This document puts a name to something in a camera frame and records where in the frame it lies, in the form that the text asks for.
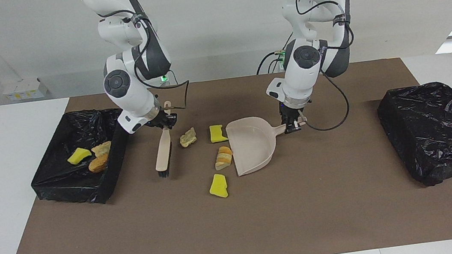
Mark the beige hand brush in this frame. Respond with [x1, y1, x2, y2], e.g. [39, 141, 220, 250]
[148, 101, 181, 179]

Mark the beige foam rock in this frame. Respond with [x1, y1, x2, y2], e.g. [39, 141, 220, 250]
[178, 126, 199, 149]
[213, 145, 235, 171]
[90, 140, 113, 158]

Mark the beige plastic dustpan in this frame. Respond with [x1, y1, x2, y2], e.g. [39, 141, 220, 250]
[224, 110, 313, 178]

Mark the yellow sponge piece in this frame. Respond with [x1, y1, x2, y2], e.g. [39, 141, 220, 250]
[207, 172, 230, 200]
[209, 123, 229, 144]
[66, 146, 94, 166]

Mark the brown cork-like chunk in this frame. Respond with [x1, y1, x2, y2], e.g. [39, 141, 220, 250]
[87, 152, 111, 174]

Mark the black bag lined bin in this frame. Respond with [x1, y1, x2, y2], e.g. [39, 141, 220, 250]
[375, 80, 452, 192]
[23, 105, 137, 213]

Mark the large brown table mat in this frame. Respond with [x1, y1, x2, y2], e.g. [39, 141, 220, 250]
[0, 51, 452, 254]

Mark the white box with yellow labels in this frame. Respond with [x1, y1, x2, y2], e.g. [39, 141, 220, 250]
[2, 77, 50, 103]

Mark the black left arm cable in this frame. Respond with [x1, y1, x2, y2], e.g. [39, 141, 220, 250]
[283, 0, 366, 135]

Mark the black base power cable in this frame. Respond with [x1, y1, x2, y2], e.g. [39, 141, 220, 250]
[255, 49, 288, 75]
[167, 67, 180, 86]

